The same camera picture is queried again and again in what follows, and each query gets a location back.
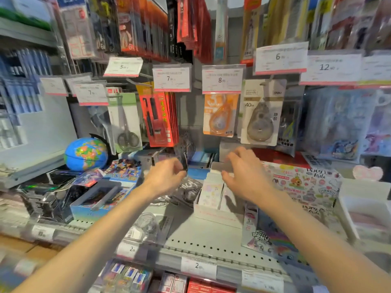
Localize white slim pack blue label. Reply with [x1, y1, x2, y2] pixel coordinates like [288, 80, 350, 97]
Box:
[213, 0, 229, 65]

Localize blue white globe boxes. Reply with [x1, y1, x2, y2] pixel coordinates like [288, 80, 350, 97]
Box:
[0, 0, 53, 22]

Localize row of red staple boxes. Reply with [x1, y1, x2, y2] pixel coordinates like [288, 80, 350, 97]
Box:
[158, 271, 237, 293]

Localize black holographic card holder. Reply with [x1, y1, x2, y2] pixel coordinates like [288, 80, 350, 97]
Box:
[17, 171, 80, 225]

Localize red cardboard box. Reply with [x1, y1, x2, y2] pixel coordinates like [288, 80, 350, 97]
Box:
[252, 148, 311, 169]

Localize small white boxes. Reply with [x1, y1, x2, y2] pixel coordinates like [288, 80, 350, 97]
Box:
[134, 149, 167, 168]

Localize stack of blue flat packs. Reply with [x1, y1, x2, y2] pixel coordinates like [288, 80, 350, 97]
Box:
[188, 151, 217, 168]

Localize blue card tray box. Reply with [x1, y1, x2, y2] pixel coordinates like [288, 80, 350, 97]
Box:
[70, 178, 136, 223]

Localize white pink display box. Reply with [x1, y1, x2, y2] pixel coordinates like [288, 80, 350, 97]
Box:
[334, 197, 391, 245]

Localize row of orange-topped packs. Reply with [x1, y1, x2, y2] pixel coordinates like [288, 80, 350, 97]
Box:
[327, 0, 364, 51]

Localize stack of red pen packs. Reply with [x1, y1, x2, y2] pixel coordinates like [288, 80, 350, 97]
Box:
[136, 82, 180, 148]

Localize white label sticker pack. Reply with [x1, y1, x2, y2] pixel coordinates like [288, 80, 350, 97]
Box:
[56, 0, 97, 60]

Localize clear pack with black item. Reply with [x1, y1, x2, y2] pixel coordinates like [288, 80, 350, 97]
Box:
[276, 99, 303, 157]

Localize open white cardboard box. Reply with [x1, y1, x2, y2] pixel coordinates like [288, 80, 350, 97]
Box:
[193, 161, 245, 229]

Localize green card scissors pack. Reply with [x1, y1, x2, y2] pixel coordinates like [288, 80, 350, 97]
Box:
[107, 93, 143, 153]

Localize row of clear sticker bags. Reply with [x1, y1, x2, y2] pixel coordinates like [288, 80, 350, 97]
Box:
[301, 87, 391, 164]

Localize row of black ink packs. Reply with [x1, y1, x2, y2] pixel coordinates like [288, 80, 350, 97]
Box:
[166, 0, 193, 63]

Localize rack of assorted pens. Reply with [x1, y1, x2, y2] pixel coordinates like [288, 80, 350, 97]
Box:
[0, 48, 53, 150]

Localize row of black pen packs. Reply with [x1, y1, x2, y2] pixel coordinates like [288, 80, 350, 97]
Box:
[363, 0, 391, 52]

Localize row of small colourful boxes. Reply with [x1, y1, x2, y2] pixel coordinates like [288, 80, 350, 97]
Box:
[101, 261, 153, 293]

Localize orange correction tape pack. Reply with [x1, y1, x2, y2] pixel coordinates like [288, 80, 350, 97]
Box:
[203, 94, 239, 138]

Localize blue globe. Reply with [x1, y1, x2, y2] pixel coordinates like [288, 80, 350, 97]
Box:
[64, 137, 109, 172]

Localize blue cartoon card box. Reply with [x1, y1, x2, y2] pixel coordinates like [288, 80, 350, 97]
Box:
[103, 158, 143, 184]

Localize white printed sticker box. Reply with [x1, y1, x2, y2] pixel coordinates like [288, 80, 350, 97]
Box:
[264, 161, 343, 217]

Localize person's left forearm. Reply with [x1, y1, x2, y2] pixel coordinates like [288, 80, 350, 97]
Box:
[12, 184, 159, 293]

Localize person's right hand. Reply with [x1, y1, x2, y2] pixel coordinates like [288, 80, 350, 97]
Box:
[221, 146, 275, 205]

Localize row of red slim packs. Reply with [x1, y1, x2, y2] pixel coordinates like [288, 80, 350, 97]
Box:
[177, 0, 213, 64]

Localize plain beige cardboard box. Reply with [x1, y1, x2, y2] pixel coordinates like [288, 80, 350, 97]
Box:
[219, 142, 242, 164]

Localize clear-handled scissors pack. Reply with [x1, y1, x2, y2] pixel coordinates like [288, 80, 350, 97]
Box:
[90, 106, 118, 156]

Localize purple card pack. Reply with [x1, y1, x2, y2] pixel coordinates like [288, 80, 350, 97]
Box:
[73, 168, 104, 188]

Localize row of blue-topped packs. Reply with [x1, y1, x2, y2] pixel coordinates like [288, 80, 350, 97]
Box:
[307, 0, 334, 51]

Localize row of black yellow packs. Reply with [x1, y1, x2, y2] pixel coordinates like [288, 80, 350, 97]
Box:
[88, 0, 121, 54]

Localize person's left hand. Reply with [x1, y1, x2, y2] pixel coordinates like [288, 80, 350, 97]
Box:
[143, 157, 187, 199]

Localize pony sticker bag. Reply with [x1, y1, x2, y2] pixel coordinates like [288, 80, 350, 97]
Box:
[241, 204, 309, 266]

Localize white heart-top box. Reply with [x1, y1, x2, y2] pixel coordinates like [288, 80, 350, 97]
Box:
[337, 165, 391, 200]

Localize person's right forearm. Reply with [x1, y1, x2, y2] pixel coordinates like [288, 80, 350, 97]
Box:
[259, 187, 391, 293]

